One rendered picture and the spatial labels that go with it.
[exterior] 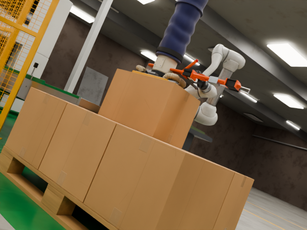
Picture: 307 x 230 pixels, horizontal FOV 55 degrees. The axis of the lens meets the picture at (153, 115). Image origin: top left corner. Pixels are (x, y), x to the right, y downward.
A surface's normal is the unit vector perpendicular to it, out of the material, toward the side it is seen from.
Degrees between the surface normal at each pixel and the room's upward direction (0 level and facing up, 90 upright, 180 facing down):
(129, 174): 90
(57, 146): 90
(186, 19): 77
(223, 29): 90
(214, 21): 90
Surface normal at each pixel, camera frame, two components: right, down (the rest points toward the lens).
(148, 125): -0.56, -0.29
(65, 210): 0.75, 0.27
